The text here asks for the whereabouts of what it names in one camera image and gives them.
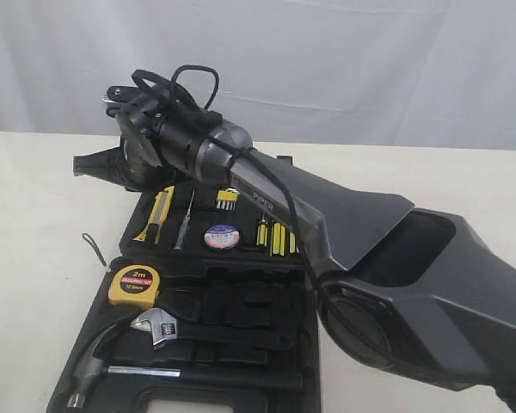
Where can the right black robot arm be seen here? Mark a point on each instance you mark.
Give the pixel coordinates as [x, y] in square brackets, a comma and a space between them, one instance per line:
[408, 290]

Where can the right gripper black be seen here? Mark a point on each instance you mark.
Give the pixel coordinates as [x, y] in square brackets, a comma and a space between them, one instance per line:
[138, 164]

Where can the claw hammer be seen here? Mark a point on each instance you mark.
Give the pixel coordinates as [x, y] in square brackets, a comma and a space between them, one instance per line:
[91, 366]

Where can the yellow hex key set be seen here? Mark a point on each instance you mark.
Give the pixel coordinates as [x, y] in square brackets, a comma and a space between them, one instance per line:
[226, 199]

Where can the middle yellow black screwdriver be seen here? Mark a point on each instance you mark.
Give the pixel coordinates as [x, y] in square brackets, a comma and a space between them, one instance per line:
[278, 239]

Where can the electrical tape roll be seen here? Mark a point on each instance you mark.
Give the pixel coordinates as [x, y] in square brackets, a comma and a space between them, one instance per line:
[222, 237]

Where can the yellow utility knife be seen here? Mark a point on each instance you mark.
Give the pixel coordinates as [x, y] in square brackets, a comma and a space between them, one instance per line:
[158, 214]

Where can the white backdrop curtain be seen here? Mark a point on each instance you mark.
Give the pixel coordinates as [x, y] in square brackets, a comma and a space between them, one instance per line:
[417, 73]

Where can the black plastic tool case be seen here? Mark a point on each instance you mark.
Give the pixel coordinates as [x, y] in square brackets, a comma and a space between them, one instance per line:
[244, 287]

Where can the small yellow black screwdriver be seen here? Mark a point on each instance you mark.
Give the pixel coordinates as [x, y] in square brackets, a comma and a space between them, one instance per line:
[262, 229]

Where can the yellow tape measure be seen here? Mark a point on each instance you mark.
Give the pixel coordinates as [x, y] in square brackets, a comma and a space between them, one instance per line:
[133, 284]

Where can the right yellow black screwdriver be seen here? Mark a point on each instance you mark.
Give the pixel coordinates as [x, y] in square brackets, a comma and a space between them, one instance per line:
[293, 246]

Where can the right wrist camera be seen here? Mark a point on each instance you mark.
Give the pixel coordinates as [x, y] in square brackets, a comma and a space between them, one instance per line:
[118, 94]

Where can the adjustable wrench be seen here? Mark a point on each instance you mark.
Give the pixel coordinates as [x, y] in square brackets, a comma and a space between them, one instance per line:
[165, 328]

